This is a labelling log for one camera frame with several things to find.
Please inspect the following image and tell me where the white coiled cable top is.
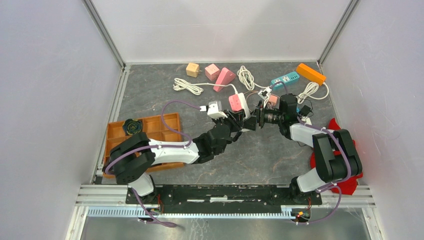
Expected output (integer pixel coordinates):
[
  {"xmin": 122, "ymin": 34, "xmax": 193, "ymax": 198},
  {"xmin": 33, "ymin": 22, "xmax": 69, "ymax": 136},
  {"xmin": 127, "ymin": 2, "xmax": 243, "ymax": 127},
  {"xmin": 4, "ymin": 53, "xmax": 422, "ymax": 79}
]
[{"xmin": 296, "ymin": 81, "xmax": 330, "ymax": 105}]

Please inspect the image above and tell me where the white cable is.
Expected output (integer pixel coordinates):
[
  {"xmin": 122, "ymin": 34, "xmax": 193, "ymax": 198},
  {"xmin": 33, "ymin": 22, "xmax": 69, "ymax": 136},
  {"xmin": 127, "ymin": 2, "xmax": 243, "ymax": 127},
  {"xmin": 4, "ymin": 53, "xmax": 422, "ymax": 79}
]
[
  {"xmin": 296, "ymin": 81, "xmax": 330, "ymax": 105},
  {"xmin": 172, "ymin": 77, "xmax": 240, "ymax": 96},
  {"xmin": 236, "ymin": 65, "xmax": 273, "ymax": 92}
]

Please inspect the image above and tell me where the beige cube adapter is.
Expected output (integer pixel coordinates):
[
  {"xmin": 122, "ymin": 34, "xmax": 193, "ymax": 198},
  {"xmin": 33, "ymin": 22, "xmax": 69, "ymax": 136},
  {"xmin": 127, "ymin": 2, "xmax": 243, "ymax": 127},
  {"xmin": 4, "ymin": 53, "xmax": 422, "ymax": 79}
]
[{"xmin": 186, "ymin": 62, "xmax": 200, "ymax": 78}]

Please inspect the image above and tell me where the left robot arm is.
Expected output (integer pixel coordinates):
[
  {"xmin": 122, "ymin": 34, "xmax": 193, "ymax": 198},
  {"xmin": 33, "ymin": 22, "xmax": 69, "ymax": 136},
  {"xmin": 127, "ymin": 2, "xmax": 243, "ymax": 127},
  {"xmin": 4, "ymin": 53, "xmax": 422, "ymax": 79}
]
[{"xmin": 103, "ymin": 110, "xmax": 245, "ymax": 204}]

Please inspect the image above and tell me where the pink plug adapter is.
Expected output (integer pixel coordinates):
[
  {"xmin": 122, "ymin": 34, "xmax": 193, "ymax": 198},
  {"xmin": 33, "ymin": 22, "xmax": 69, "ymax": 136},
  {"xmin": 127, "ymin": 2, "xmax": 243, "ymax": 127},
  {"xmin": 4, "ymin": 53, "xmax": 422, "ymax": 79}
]
[{"xmin": 228, "ymin": 93, "xmax": 243, "ymax": 112}]

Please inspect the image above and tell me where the white power strip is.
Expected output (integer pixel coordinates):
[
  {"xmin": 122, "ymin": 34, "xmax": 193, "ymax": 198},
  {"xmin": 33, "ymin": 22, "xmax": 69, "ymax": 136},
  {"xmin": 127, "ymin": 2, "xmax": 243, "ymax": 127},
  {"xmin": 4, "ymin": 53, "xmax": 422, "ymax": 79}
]
[{"xmin": 237, "ymin": 93, "xmax": 251, "ymax": 120}]

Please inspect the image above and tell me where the pink cube adapter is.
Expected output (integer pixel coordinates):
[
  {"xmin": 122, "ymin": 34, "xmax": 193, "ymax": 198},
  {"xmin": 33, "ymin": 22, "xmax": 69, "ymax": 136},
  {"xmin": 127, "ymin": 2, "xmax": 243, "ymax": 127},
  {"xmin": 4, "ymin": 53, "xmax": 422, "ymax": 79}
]
[{"xmin": 204, "ymin": 63, "xmax": 221, "ymax": 82}]

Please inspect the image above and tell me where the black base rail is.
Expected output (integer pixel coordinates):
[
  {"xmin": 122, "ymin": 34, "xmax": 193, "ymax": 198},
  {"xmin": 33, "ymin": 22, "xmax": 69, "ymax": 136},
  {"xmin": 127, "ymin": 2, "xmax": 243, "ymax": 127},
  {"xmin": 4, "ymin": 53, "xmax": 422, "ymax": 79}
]
[{"xmin": 140, "ymin": 184, "xmax": 323, "ymax": 214}]

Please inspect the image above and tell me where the salmon usb charger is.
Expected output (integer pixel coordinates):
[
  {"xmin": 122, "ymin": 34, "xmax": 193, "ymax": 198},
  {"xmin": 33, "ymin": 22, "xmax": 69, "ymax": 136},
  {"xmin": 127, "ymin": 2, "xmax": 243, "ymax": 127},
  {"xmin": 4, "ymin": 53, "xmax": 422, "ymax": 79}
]
[{"xmin": 267, "ymin": 94, "xmax": 279, "ymax": 107}]

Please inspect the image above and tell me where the white square plug adapter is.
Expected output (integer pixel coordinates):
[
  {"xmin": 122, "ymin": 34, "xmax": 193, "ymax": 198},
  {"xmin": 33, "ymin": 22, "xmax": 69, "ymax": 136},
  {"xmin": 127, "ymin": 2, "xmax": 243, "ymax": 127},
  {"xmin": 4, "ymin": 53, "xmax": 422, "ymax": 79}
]
[{"xmin": 303, "ymin": 117, "xmax": 312, "ymax": 126}]

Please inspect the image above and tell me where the pink triangular power strip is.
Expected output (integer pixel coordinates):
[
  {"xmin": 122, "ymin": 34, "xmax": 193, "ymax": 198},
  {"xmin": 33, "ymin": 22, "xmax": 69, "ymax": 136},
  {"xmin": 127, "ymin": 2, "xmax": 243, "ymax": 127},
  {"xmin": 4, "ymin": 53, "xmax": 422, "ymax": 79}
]
[{"xmin": 213, "ymin": 67, "xmax": 236, "ymax": 92}]

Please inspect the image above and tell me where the pink thin cord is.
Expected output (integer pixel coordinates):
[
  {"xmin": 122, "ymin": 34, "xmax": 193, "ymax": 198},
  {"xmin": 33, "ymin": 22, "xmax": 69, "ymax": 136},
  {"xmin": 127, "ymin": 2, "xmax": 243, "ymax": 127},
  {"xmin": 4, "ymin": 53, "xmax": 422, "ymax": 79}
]
[{"xmin": 243, "ymin": 90, "xmax": 266, "ymax": 109}]

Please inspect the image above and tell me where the orange power strip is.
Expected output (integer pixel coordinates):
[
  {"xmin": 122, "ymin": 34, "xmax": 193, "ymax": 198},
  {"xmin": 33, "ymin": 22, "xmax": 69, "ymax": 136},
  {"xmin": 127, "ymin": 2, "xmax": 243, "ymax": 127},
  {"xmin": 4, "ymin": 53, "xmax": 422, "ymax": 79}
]
[{"xmin": 295, "ymin": 63, "xmax": 327, "ymax": 86}]

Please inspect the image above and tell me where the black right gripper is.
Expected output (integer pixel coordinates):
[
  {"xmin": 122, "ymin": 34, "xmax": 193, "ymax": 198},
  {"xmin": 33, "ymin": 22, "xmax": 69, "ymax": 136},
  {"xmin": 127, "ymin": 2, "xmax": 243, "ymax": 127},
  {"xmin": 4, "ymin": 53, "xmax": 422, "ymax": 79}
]
[{"xmin": 243, "ymin": 100, "xmax": 284, "ymax": 132}]

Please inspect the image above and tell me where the black rolled cloth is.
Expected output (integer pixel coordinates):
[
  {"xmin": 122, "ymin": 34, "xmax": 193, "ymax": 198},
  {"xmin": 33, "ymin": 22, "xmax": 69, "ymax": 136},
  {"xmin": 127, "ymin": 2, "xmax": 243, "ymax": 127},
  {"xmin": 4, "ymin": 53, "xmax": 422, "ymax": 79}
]
[{"xmin": 122, "ymin": 119, "xmax": 143, "ymax": 136}]

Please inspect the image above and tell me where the teal power strip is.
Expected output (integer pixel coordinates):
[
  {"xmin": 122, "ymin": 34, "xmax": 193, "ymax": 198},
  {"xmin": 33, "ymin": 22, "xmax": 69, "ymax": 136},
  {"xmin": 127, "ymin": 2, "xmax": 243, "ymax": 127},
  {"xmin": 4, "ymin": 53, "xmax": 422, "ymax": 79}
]
[{"xmin": 270, "ymin": 71, "xmax": 300, "ymax": 90}]

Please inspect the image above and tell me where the black power adapter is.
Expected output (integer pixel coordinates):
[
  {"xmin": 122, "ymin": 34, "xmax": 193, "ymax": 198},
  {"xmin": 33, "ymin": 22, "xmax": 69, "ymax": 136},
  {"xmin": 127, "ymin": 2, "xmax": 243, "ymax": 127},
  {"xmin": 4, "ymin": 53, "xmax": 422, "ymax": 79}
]
[{"xmin": 298, "ymin": 105, "xmax": 312, "ymax": 117}]

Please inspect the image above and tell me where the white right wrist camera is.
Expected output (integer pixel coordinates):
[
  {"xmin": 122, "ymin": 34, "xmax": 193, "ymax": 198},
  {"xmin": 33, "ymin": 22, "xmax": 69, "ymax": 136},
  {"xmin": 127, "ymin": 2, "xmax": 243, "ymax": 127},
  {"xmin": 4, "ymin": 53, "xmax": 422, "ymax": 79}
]
[{"xmin": 257, "ymin": 86, "xmax": 272, "ymax": 108}]

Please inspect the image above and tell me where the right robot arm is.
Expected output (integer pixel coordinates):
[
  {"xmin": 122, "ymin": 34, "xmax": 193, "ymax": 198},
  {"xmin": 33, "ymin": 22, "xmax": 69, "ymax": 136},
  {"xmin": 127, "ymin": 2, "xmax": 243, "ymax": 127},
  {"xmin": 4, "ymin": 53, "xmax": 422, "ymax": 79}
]
[{"xmin": 243, "ymin": 93, "xmax": 363, "ymax": 204}]

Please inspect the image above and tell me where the orange wooden tray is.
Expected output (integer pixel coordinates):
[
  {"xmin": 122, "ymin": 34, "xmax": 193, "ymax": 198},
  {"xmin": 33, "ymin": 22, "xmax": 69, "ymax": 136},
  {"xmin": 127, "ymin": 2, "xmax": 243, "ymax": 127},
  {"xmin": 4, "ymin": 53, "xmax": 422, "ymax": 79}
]
[{"xmin": 103, "ymin": 112, "xmax": 185, "ymax": 173}]

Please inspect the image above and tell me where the red cloth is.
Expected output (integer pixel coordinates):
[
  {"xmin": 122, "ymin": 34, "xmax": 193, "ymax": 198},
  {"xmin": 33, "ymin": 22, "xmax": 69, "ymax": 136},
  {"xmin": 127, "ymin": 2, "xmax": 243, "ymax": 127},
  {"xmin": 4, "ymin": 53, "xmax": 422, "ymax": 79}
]
[{"xmin": 309, "ymin": 118, "xmax": 363, "ymax": 195}]

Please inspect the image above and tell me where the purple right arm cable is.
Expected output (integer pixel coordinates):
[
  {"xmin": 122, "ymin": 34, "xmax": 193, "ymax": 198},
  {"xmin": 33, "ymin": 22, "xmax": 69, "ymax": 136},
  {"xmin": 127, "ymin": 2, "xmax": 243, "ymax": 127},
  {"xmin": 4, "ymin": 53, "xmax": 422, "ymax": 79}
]
[{"xmin": 269, "ymin": 80, "xmax": 353, "ymax": 225}]

